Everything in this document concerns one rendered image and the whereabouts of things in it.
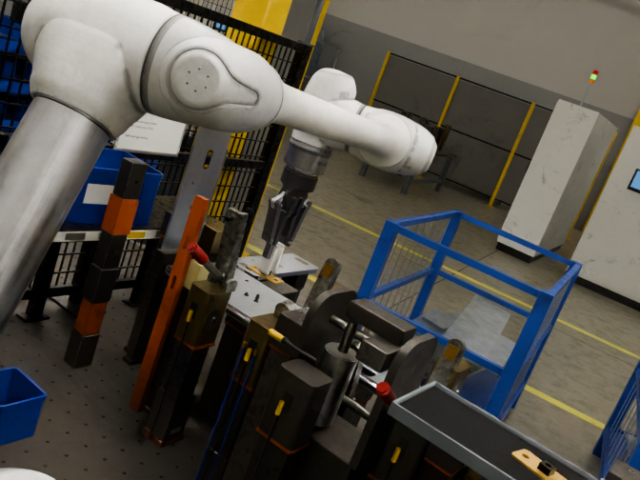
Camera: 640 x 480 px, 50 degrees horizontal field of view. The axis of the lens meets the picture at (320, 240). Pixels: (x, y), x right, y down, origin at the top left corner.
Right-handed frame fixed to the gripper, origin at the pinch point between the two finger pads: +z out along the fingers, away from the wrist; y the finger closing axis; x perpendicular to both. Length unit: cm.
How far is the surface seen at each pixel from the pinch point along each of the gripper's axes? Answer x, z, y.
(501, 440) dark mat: -64, -6, -31
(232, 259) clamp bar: -1.9, -1.3, -15.5
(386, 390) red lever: -48, -5, -35
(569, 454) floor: -50, 111, 269
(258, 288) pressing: 4.9, 10.6, 6.8
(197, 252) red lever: -1.1, -2.9, -25.4
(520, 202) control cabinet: 167, 46, 752
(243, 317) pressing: -5.3, 10.4, -10.4
